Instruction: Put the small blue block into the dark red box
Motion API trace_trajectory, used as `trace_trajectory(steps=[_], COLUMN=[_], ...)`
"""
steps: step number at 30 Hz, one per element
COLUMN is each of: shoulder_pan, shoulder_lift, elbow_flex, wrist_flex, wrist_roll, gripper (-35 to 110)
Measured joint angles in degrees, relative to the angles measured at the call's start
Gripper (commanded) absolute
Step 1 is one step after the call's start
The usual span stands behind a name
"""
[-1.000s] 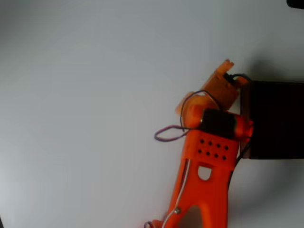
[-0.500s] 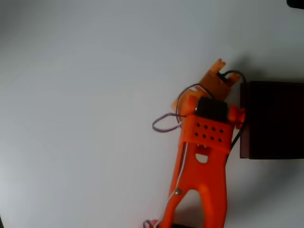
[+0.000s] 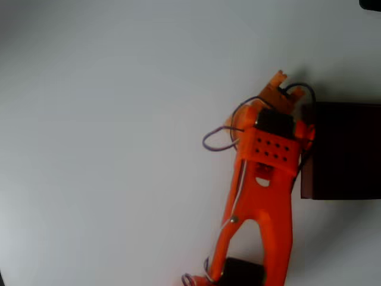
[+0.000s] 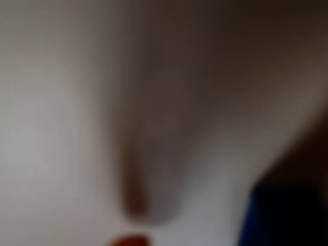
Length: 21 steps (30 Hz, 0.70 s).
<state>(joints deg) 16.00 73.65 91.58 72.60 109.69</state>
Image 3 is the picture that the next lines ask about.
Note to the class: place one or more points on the red-orange gripper with servo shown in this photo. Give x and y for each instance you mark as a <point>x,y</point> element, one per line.
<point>278,87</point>

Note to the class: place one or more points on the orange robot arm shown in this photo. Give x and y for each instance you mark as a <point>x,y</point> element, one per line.
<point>268,202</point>

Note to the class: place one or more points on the dark brown box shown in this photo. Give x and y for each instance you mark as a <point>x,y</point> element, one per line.
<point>348,149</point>

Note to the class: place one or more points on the black object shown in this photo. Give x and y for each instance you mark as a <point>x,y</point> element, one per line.
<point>372,4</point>

